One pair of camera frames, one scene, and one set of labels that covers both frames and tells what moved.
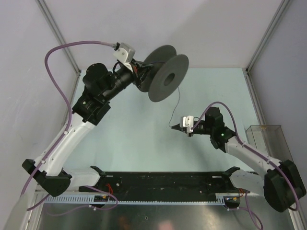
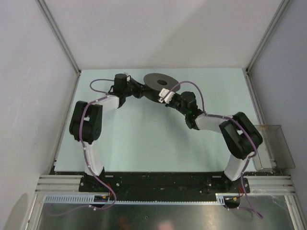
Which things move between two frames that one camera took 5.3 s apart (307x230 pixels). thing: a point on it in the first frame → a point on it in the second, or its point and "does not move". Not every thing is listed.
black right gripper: (178, 127) → (169, 104)
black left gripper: (139, 69) → (142, 90)
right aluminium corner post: (246, 70) does not move
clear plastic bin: (270, 140) does not move
